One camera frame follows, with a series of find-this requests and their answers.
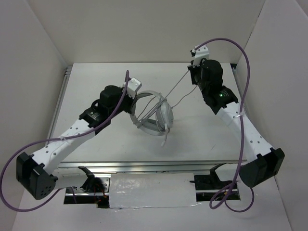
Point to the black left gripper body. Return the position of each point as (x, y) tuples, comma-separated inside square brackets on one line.
[(128, 104)]

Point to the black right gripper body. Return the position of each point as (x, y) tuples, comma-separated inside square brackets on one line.
[(196, 74)]

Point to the white grey over-ear headphones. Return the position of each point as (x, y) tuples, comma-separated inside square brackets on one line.
[(159, 120)]

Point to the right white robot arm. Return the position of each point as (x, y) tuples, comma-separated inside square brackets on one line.
[(263, 160)]

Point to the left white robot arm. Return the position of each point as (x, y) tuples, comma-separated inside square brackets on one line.
[(35, 171)]

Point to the white foam cover plate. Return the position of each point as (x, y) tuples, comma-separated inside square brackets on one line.
[(152, 190)]

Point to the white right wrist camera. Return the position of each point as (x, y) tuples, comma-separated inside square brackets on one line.
[(198, 54)]

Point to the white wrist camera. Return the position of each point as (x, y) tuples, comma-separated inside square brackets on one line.
[(130, 87), (198, 54)]

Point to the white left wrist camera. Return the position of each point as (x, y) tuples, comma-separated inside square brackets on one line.
[(130, 87)]

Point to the aluminium front rail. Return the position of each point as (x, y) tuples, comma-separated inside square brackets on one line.
[(146, 167)]

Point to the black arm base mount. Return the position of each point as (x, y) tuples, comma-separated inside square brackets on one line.
[(211, 181)]

